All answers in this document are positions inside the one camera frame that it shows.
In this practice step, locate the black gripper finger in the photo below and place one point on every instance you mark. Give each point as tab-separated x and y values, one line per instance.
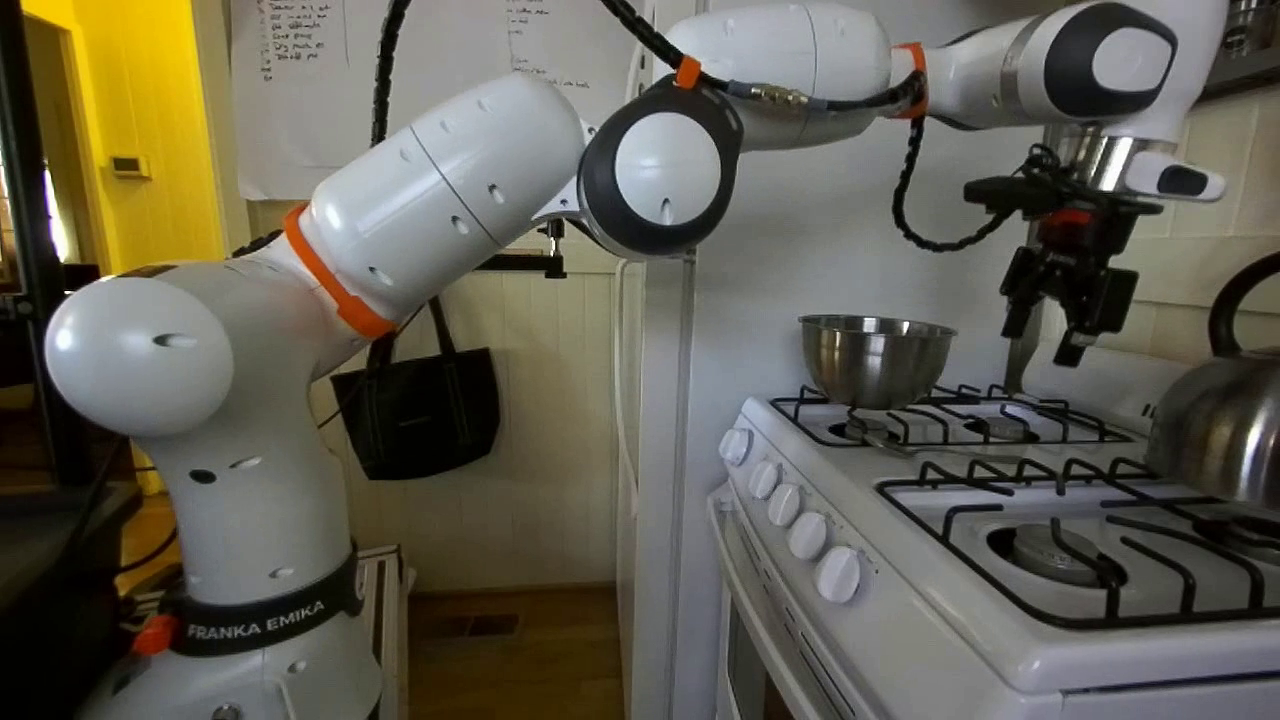
1024	301
1104	314

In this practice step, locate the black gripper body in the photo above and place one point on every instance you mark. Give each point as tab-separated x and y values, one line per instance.
1073	245

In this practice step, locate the silver metal bowl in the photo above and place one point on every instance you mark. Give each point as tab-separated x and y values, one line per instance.
875	365

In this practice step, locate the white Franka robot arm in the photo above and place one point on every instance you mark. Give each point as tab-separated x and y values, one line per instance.
254	534

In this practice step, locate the black cast iron stove grate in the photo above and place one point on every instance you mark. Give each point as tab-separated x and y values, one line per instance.
934	399
962	512

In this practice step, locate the white stove knob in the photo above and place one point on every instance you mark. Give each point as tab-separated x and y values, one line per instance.
836	572
763	479
734	447
780	505
807	534

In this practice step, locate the white gas stove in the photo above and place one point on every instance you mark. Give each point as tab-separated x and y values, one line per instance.
934	643

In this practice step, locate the white refrigerator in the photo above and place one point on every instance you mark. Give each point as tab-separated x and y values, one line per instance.
824	294

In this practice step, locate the black tote bag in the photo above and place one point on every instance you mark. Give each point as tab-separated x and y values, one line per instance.
422	413

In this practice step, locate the black shelving unit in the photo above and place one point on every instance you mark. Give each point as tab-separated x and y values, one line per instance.
22	202

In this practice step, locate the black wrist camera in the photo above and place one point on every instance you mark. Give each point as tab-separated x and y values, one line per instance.
1064	197

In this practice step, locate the dark wall shelf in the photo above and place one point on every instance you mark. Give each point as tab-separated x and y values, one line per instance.
1247	73

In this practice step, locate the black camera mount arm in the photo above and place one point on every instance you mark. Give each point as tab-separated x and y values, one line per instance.
534	264

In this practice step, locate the white frame stand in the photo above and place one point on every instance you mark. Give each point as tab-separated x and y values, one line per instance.
384	624

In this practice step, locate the white handwritten wall chart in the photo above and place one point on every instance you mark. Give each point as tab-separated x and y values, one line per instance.
306	83

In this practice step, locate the small wall thermostat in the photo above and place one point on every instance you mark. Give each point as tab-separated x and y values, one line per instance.
128	166

